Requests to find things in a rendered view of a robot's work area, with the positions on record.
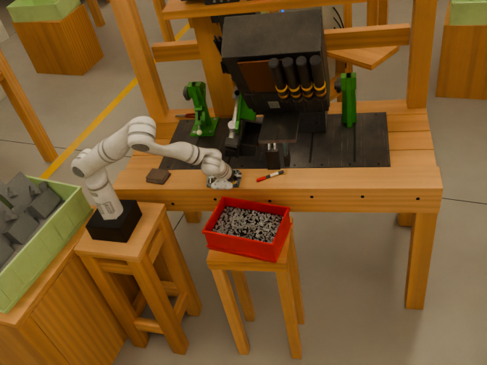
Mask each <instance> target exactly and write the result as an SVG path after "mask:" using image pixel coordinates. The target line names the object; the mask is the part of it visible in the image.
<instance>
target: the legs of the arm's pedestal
mask: <svg viewBox="0 0 487 365"><path fill-rule="evenodd" d="M159 250H160V251H161V252H162V255H163V257H164V260H165V262H166V265H167V267H168V269H169V271H170V274H171V276H172V279H173V281H174V282H167V281H161V280H159V277H158V275H157V273H156V271H155V269H154V266H153V263H154V261H155V258H156V257H157V254H158V253H159ZM79 257H80V258H81V260H82V262H83V263H84V265H85V266H86V268H87V270H88V271H89V273H90V275H91V276H92V278H93V280H94V281H95V283H96V284H97V286H98V288H99V289H100V291H101V293H102V294H103V296H104V297H105V299H106V301H107V303H108V304H109V306H110V307H111V309H112V310H113V312H114V314H115V316H116V317H117V319H118V320H119V322H120V324H121V325H122V327H123V329H124V330H125V332H126V333H127V335H128V337H129V338H130V340H131V342H132V343H133V345H134V346H135V347H139V348H146V345H147V343H148V341H149V338H150V337H149V334H148V333H147V332H154V333H159V334H163V335H165V337H166V339H167V341H168V343H169V345H170V347H171V349H172V352H173V353H176V354H180V355H185V354H186V351H187V349H188V345H189V343H188V340H187V338H186V336H185V334H184V331H183V329H182V327H181V325H180V323H181V321H182V319H183V316H184V313H185V311H187V313H188V315H191V316H199V315H200V313H201V310H202V307H203V306H202V304H201V301H200V298H199V295H198V293H197V291H196V288H195V285H194V283H193V280H192V278H191V275H190V272H189V270H188V267H187V265H186V261H185V259H184V257H183V254H182V251H181V249H180V246H179V244H178V241H177V238H176V237H175V233H174V231H173V228H172V225H171V223H170V220H169V218H168V215H167V212H165V214H164V216H163V218H162V220H161V222H160V223H159V226H158V228H157V230H156V232H155V233H154V236H153V238H152V239H151V242H150V244H149V246H148V248H147V249H146V252H145V254H144V255H143V258H142V259H141V262H134V261H122V260H115V259H103V258H96V257H90V256H79ZM115 273H118V274H129V275H133V276H134V277H135V279H136V282H137V283H138V286H139V288H140V290H139V291H138V294H137V296H136V299H135V300H134V302H133V305H132V304H131V302H130V301H129V299H128V297H127V295H126V294H125V291H124V290H123V288H122V286H121V284H120V282H119V281H118V279H117V277H116V275H115ZM167 294H169V295H179V296H178V299H177V301H176V303H175V306H174V308H172V306H171V303H170V301H169V299H168V297H167ZM147 303H148V305H149V307H150V309H151V310H152V312H153V314H154V316H155V318H156V319H147V318H141V315H142V313H143V310H144V308H145V306H146V304H147Z"/></svg>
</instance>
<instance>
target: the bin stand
mask: <svg viewBox="0 0 487 365"><path fill-rule="evenodd" d="M290 222H291V223H292V225H291V229H290V231H289V233H288V236H287V238H286V241H285V243H284V245H283V247H282V250H281V252H280V255H279V257H278V260H277V262H276V263H272V262H268V261H262V260H258V259H252V258H248V257H245V256H239V255H235V254H231V253H225V252H221V251H215V250H211V249H210V250H209V253H208V256H207V265H208V267H209V269H211V270H212V274H213V277H214V279H215V283H216V286H217V289H218V292H219V294H220V298H221V301H222V304H223V307H224V309H225V313H226V316H227V318H228V322H229V325H230V328H231V331H232V333H233V337H234V340H235V342H236V346H237V349H238V352H239V354H242V355H248V354H249V342H248V340H247V337H246V333H245V330H244V326H243V323H242V320H241V316H240V313H239V310H238V306H237V303H236V299H235V296H234V294H233V289H232V287H231V283H230V280H229V276H228V273H227V270H231V273H232V275H233V280H234V283H235V286H236V290H237V293H238V297H239V301H240V303H241V308H242V310H243V315H244V318H245V320H246V321H250V322H253V321H254V317H255V312H254V307H253V304H252V301H251V296H250V293H249V288H248V285H247V281H246V277H245V274H244V271H261V272H275V273H276V278H277V282H278V289H279V293H280V300H281V304H282V308H283V315H284V319H285V323H286V330H287V335H288V341H289V345H290V349H291V357H292V358H297V359H301V355H302V349H301V340H300V335H299V326H298V324H304V320H305V315H304V305H303V300H302V294H301V284H300V279H299V269H298V264H297V257H296V248H295V242H294V233H293V229H294V223H293V217H290Z"/></svg>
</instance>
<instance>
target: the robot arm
mask: <svg viewBox="0 0 487 365"><path fill-rule="evenodd" d="M155 136H156V123H155V121H154V120H153V119H152V118H151V117H147V116H140V117H135V118H133V119H132V120H130V121H129V122H128V123H127V124H126V125H124V126H123V127H122V128H121V129H120V130H118V131H117V132H116V133H114V134H112V135H111V136H109V137H108V138H105V139H104V140H102V141H101V142H100V143H98V144H97V145H96V146H95V147H94V148H93V149H89V148H86V149H84V150H82V151H81V152H80V153H79V154H78V155H77V156H76V157H75V158H74V160H73V161H72V163H71V170H72V172H73V174H74V175H76V176H78V177H81V178H86V186H87V188H88V190H89V191H90V193H91V195H92V197H93V199H94V201H95V202H96V207H97V209H98V210H99V212H100V214H101V215H102V217H103V219H104V220H107V219H117V218H118V217H119V216H120V215H121V213H122V212H123V207H122V204H121V203H120V200H119V198H118V197H117V194H116V193H115V190H114V188H113V187H112V185H111V183H110V181H109V179H108V177H107V171H106V169H105V167H106V166H108V165H110V164H111V163H114V162H116V161H118V160H120V159H121V158H122V157H124V156H125V155H126V153H127V152H128V151H129V149H130V148H132V149H134V150H137V151H141V152H144V153H148V154H155V155H159V156H166V157H170V158H174V159H178V160H181V161H184V162H186V163H189V164H192V165H197V164H199V163H200V162H201V160H202V159H203V160H202V163H201V171H202V172H203V173H204V174H206V175H214V179H215V180H216V181H215V182H213V183H212V184H211V188H212V189H214V190H230V189H232V188H233V184H232V183H234V182H235V181H237V180H240V179H241V173H237V174H236V173H235V172H234V171H233V169H232V168H231V167H230V166H229V165H228V164H227V163H225V162H224V161H223V160H222V154H221V152H220V151H219V150H217V149H215V148H200V147H198V146H195V145H192V144H190V143H186V142H176V143H171V144H168V145H164V146H163V145H159V144H157V143H155Z"/></svg>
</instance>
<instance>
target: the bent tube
mask: <svg viewBox="0 0 487 365"><path fill-rule="evenodd" d="M239 95H240V91H239V89H238V88H237V86H234V90H233V97H232V98H235V99H236V100H235V107H234V112H233V118H232V121H234V122H236V120H237V114H238V102H239ZM235 135H236V132H233V133H232V132H231V131H230V133H229V138H235Z"/></svg>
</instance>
